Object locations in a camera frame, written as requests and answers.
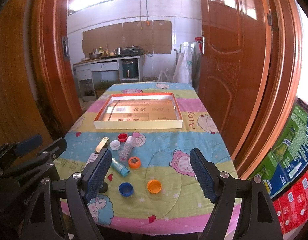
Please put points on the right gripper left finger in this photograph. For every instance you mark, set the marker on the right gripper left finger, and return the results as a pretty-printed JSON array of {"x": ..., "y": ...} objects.
[{"x": 81, "y": 188}]

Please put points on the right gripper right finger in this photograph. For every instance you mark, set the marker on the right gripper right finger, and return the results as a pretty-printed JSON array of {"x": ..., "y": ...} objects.
[{"x": 221, "y": 191}]

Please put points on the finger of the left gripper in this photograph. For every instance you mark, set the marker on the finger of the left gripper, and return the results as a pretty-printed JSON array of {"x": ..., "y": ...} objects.
[
  {"x": 18, "y": 149},
  {"x": 45, "y": 157}
]

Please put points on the black round cap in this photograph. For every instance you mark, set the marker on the black round cap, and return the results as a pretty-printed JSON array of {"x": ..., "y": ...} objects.
[{"x": 104, "y": 188}]

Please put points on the white cartoon printed box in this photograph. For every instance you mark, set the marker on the white cartoon printed box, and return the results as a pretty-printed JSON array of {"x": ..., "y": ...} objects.
[{"x": 92, "y": 158}]

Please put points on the blue bottle cap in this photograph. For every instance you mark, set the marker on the blue bottle cap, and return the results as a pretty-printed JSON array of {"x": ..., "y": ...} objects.
[{"x": 126, "y": 189}]

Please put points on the teal rectangular box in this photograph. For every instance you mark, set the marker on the teal rectangular box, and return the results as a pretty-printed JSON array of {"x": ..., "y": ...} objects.
[{"x": 120, "y": 168}]

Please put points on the gold rectangular box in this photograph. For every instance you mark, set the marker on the gold rectangular box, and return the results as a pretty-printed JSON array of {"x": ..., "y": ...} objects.
[{"x": 104, "y": 143}]

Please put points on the white bottle cap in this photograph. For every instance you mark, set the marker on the white bottle cap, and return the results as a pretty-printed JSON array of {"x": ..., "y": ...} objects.
[{"x": 115, "y": 145}]

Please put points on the clear patterned plastic tube box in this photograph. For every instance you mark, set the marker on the clear patterned plastic tube box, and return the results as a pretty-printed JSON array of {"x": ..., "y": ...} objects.
[{"x": 125, "y": 151}]

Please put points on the orange cap with black label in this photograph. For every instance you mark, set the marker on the orange cap with black label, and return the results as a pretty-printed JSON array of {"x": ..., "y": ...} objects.
[{"x": 134, "y": 162}]

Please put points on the red bottle cap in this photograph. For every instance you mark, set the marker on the red bottle cap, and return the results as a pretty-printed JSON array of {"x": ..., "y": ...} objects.
[{"x": 122, "y": 137}]

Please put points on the plain orange bottle cap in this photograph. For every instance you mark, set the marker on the plain orange bottle cap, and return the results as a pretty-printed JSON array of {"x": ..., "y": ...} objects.
[{"x": 154, "y": 186}]

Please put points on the red carton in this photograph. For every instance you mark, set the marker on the red carton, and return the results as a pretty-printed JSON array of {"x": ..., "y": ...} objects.
[{"x": 292, "y": 206}]

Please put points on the green and blue carton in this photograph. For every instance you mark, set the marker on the green and blue carton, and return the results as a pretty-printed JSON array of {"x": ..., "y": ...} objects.
[{"x": 289, "y": 155}]

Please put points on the shallow orange-rimmed cardboard tray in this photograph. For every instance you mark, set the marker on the shallow orange-rimmed cardboard tray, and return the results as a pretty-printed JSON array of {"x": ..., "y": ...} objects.
[{"x": 140, "y": 111}]

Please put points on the dark green air fryer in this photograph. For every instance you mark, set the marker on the dark green air fryer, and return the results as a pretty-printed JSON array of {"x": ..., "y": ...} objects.
[{"x": 130, "y": 69}]

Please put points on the white kitchen counter cabinet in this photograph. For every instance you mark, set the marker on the white kitchen counter cabinet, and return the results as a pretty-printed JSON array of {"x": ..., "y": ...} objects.
[{"x": 90, "y": 73}]

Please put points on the white bucket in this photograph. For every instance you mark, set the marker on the white bucket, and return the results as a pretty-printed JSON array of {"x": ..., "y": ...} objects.
[{"x": 150, "y": 79}]

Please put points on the white plastic sacks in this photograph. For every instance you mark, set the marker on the white plastic sacks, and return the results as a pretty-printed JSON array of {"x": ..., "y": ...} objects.
[{"x": 186, "y": 65}]

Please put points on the black gas stove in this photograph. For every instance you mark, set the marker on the black gas stove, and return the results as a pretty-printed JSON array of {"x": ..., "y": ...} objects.
[{"x": 132, "y": 51}]

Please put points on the brown wooden door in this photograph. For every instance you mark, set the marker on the brown wooden door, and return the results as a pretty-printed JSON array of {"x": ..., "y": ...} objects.
[{"x": 235, "y": 64}]

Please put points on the cardboard wall sheets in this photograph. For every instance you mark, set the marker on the cardboard wall sheets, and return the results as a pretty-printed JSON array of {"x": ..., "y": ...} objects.
[{"x": 153, "y": 36}]

